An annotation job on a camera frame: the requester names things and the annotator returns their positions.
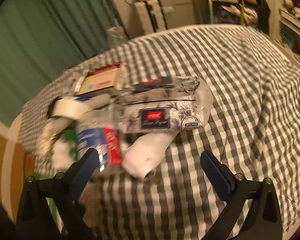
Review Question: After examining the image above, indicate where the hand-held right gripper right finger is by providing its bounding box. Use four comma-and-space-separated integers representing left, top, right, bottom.
200, 150, 283, 240

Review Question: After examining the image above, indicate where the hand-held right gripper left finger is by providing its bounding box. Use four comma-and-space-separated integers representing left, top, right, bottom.
15, 148, 100, 240

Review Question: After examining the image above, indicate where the clear bottle blue red label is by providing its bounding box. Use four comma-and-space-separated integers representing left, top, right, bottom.
75, 102, 123, 173

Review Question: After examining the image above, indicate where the green box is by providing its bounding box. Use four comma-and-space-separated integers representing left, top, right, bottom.
62, 127, 78, 155

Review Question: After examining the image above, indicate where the green white packaging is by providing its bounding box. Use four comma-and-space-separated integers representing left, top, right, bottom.
36, 119, 73, 155

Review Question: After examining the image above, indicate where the white cylindrical object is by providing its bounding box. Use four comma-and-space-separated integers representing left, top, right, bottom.
121, 131, 178, 180

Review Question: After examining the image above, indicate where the white tape roll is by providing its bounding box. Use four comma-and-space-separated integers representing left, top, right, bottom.
49, 94, 113, 120

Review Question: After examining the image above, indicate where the floral tissue pack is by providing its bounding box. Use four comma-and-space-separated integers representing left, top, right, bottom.
115, 75, 213, 134

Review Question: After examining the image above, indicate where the silver foil packet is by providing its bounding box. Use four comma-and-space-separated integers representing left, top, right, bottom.
74, 65, 90, 92

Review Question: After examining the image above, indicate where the red and tan box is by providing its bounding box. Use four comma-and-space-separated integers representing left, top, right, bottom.
76, 61, 124, 97

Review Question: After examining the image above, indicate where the clear plastic water jug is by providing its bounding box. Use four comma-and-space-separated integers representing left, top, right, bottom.
106, 26, 129, 49

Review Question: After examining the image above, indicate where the wide green curtain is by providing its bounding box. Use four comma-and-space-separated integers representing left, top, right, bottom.
0, 0, 115, 128

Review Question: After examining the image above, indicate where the white shelf unit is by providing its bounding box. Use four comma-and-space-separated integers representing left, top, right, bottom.
277, 0, 300, 63

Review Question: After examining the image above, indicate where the grey mini fridge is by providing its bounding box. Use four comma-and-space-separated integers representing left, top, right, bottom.
156, 0, 197, 29

